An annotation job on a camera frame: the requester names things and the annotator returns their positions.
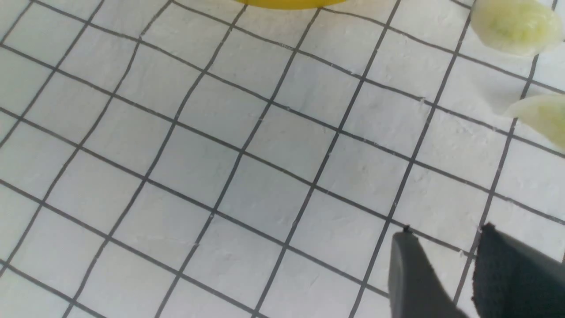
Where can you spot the white black-grid tablecloth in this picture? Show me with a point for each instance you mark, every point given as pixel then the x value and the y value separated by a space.
pixel 208 159

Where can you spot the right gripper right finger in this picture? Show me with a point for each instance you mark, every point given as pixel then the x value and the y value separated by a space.
pixel 513 280

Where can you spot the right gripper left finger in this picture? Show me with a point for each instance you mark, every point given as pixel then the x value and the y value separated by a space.
pixel 415 290

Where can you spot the bamboo steamer tray yellow rim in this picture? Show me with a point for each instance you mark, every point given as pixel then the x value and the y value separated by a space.
pixel 290 4

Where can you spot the green dumpling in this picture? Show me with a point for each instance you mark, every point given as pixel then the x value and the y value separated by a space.
pixel 518 27
pixel 543 113

